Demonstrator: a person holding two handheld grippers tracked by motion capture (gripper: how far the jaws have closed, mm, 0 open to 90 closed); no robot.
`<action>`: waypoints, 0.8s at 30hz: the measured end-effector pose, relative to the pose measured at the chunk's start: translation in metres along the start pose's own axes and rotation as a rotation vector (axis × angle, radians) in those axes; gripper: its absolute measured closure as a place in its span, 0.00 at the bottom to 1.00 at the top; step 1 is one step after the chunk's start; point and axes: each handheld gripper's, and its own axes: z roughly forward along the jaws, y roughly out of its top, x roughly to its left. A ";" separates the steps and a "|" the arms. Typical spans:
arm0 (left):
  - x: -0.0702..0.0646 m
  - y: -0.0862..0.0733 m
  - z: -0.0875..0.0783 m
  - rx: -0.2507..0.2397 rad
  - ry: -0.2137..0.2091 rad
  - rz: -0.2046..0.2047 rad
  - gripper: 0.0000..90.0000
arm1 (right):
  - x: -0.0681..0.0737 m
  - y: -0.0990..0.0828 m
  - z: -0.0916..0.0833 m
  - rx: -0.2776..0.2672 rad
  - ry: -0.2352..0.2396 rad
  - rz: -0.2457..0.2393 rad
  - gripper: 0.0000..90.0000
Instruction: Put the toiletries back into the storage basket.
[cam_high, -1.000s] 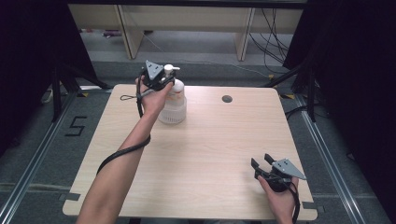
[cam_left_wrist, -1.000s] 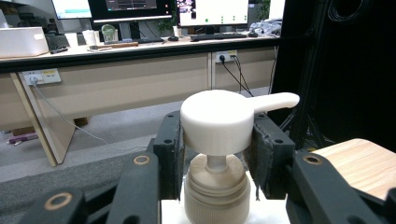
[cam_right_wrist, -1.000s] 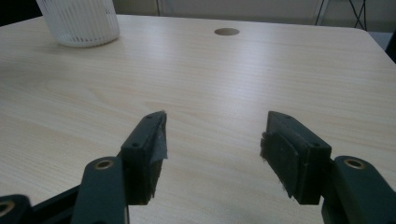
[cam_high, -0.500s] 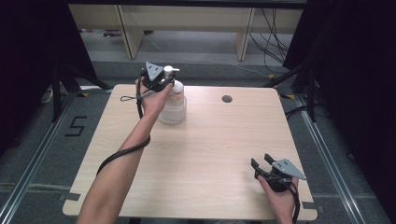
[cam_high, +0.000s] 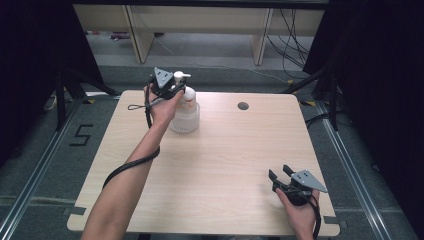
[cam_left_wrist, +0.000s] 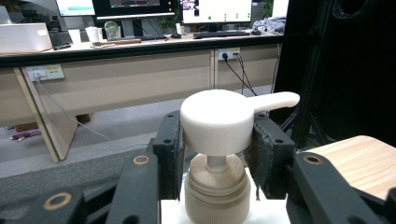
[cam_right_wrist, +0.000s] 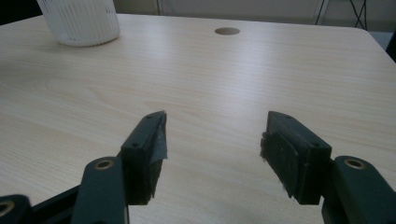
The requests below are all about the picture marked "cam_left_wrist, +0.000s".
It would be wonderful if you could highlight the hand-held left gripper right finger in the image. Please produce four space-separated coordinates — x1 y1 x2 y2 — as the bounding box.
244 112 385 224

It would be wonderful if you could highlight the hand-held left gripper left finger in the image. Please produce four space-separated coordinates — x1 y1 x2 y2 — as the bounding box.
106 110 186 224

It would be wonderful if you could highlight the white pump bottle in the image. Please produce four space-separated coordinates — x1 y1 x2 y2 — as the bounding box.
160 89 302 224

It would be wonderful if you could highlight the beige office desk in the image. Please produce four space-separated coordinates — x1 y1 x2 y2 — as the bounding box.
0 32 283 163

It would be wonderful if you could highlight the black metal stand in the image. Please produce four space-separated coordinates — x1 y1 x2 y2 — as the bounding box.
274 0 335 151

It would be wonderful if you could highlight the long black keyboard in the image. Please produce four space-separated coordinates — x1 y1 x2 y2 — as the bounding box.
192 30 252 40

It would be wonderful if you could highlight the black curtain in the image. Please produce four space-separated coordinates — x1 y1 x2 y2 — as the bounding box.
274 0 396 147

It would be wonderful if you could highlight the green glass jar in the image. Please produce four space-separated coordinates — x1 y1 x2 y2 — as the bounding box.
104 21 121 41

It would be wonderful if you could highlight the white paper cup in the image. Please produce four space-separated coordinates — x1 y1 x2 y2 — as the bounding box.
85 26 101 43
67 29 82 45

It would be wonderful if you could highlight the purple thing on floor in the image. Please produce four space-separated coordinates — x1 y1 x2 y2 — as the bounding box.
9 128 42 143

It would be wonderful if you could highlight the white power socket strip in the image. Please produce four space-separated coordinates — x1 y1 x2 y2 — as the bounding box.
24 63 65 83

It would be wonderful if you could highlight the dark screen computer monitor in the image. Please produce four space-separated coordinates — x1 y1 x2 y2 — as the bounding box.
92 0 176 21

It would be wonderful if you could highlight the bright screen computer monitor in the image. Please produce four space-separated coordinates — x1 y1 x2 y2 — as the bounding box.
179 0 254 26

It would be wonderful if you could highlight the small computer monitor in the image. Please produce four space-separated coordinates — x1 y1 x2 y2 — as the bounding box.
55 0 96 18

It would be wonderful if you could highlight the white storage box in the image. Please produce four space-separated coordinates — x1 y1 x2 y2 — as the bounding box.
0 21 53 55

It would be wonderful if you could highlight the bundle of black cables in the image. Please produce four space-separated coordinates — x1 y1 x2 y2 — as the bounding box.
221 53 259 97

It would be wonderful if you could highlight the thin white cable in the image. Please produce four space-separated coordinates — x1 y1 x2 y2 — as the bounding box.
35 74 149 149

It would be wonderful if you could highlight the white wall socket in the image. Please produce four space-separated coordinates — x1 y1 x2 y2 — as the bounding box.
217 47 242 62

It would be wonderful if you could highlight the coiled black cable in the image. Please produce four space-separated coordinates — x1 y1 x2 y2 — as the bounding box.
331 0 380 22

